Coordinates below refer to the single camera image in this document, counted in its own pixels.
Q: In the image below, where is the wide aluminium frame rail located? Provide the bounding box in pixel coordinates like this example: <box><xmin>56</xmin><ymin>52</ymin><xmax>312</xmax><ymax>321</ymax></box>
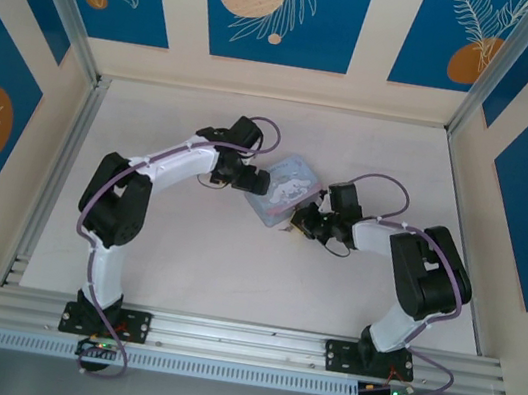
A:
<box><xmin>0</xmin><ymin>274</ymin><xmax>517</xmax><ymax>395</ymax></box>

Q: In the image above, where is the aluminium table side rail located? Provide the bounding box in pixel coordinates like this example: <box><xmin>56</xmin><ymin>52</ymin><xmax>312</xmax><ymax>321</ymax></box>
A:
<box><xmin>0</xmin><ymin>64</ymin><xmax>114</xmax><ymax>300</ymax></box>
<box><xmin>410</xmin><ymin>129</ymin><xmax>519</xmax><ymax>358</ymax></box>

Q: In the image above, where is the grey slotted cable duct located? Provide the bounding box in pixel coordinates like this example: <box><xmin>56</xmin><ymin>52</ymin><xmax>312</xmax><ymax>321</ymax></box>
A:
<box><xmin>0</xmin><ymin>320</ymin><xmax>363</xmax><ymax>395</ymax></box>

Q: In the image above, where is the blue poster with fern leaf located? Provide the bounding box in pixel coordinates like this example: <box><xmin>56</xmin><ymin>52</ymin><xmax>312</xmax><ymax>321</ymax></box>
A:
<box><xmin>386</xmin><ymin>0</ymin><xmax>528</xmax><ymax>105</ymax></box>

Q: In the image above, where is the thin black cable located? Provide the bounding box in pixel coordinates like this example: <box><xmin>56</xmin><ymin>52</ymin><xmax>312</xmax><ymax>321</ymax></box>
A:
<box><xmin>322</xmin><ymin>237</ymin><xmax>356</xmax><ymax>261</ymax></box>
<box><xmin>196</xmin><ymin>171</ymin><xmax>229</xmax><ymax>193</ymax></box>

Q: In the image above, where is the blue poster with beige circle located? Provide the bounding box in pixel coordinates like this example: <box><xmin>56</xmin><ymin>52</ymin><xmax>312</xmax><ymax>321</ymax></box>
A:
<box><xmin>188</xmin><ymin>0</ymin><xmax>377</xmax><ymax>81</ymax></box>

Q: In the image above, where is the Cinnamoroll print tin box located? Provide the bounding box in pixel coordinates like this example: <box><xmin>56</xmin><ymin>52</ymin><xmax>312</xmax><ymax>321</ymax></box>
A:
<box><xmin>237</xmin><ymin>146</ymin><xmax>328</xmax><ymax>238</ymax></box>

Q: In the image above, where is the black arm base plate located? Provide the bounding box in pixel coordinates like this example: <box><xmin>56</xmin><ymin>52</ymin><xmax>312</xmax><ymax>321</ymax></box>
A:
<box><xmin>58</xmin><ymin>297</ymin><xmax>155</xmax><ymax>348</ymax></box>
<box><xmin>321</xmin><ymin>336</ymin><xmax>419</xmax><ymax>387</ymax></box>

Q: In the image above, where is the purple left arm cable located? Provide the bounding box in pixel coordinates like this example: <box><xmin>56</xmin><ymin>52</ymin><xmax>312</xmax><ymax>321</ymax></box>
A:
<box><xmin>51</xmin><ymin>89</ymin><xmax>286</xmax><ymax>395</ymax></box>

